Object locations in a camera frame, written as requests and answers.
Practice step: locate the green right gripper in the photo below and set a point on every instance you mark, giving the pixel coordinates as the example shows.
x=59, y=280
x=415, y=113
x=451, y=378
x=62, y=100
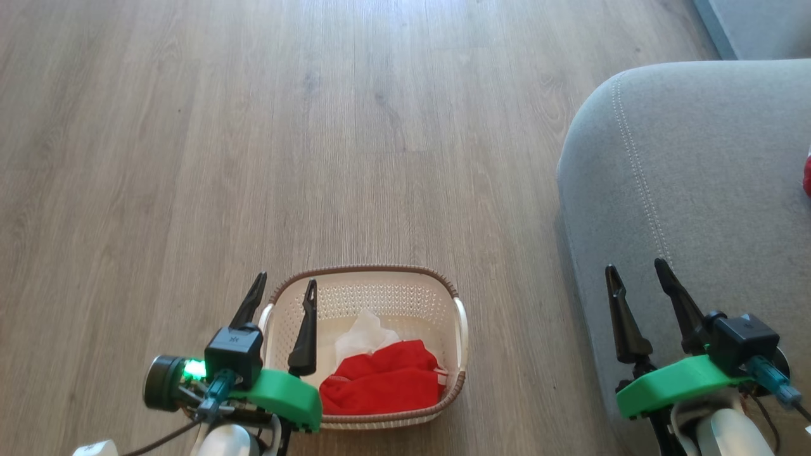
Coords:
x=671, y=383

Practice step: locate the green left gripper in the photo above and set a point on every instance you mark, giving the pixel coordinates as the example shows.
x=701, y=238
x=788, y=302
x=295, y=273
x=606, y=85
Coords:
x=288, y=396

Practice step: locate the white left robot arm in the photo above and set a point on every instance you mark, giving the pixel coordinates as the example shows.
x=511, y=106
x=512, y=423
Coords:
x=228, y=442

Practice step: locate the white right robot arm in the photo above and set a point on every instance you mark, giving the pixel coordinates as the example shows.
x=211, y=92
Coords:
x=728, y=437

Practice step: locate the red cloth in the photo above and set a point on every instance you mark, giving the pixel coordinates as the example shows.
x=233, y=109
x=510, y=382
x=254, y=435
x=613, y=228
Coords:
x=380, y=383

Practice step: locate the grey and yellow sofa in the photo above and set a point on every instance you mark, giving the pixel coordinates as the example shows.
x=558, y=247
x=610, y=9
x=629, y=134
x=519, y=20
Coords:
x=697, y=177

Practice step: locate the cream perforated laundry basket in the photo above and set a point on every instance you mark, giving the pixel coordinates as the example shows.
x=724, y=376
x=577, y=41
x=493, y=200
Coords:
x=380, y=294

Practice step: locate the white robot body part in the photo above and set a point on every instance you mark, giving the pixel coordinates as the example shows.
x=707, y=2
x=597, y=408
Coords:
x=95, y=449

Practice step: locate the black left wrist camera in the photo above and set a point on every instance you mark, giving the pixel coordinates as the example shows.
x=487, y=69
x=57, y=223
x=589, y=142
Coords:
x=233, y=351

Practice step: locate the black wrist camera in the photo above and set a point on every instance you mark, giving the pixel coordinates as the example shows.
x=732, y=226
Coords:
x=233, y=351
x=741, y=342

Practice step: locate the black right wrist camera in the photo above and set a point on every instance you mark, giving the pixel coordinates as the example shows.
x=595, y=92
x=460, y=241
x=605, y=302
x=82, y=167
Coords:
x=741, y=342

